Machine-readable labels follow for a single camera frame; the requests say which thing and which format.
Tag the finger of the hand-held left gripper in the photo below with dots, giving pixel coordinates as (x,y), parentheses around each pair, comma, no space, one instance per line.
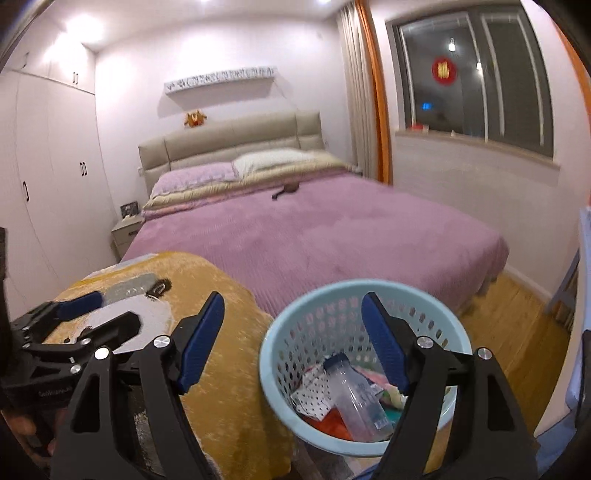
(81,302)
(115,327)

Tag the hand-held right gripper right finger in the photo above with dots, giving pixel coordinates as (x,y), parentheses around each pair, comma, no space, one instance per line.
(383,341)

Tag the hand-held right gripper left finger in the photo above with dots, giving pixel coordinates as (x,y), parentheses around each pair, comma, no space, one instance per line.
(201,341)

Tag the pink green packet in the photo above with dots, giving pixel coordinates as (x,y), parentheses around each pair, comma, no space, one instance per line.
(371,378)

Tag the clear bottle with blue cap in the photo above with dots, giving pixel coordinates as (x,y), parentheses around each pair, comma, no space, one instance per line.
(355,401)

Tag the teal wrapper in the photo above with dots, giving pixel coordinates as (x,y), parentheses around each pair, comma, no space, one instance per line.
(392,417)

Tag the pale blue perforated basket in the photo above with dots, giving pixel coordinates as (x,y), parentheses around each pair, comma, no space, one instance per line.
(277,350)

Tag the white heart-patterned pouch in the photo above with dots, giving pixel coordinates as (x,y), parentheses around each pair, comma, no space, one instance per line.
(314,390)

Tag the orange plastic bag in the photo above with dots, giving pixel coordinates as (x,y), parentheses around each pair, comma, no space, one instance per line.
(330,422)

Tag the person's left hand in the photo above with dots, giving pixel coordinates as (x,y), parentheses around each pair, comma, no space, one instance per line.
(21,427)

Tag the yellow printed blanket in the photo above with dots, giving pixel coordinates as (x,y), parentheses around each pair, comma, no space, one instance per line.
(231,392)

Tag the grey nightstand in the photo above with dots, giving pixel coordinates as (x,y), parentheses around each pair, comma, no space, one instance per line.
(127,235)

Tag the purple bedspread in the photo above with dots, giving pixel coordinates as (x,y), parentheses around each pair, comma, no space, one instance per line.
(346,230)

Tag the white wardrobe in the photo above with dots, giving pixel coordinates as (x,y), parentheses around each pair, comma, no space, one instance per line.
(46,161)

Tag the purple pillow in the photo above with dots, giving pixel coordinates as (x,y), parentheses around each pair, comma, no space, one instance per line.
(194,177)

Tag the small dark brown object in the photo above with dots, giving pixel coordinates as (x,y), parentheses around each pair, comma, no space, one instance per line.
(291,188)

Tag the beige folded quilt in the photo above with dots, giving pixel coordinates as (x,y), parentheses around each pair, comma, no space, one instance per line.
(323,164)

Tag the white patterned pillow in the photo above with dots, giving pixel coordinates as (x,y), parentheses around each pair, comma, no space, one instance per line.
(272,159)

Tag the beige padded headboard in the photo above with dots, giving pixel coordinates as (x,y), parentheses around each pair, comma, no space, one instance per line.
(231,138)

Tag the orange plush toy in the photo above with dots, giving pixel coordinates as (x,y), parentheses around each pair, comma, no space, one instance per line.
(195,119)

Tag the small red box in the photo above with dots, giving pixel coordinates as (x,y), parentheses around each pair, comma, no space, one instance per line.
(418,127)

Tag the orange curtain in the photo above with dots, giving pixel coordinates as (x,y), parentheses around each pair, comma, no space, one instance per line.
(381,115)

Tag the grey sheer curtain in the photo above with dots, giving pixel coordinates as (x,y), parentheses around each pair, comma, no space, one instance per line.
(351,92)

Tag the red round window decal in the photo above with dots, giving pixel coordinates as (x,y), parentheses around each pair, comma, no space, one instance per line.
(443,70)

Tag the grey framed window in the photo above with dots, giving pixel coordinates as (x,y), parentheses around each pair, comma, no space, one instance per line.
(508,69)

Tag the dark picture frame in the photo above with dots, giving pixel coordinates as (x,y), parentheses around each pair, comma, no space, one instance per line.
(129,210)

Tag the white decorated wall shelf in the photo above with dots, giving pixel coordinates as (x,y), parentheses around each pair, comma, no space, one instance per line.
(221,78)

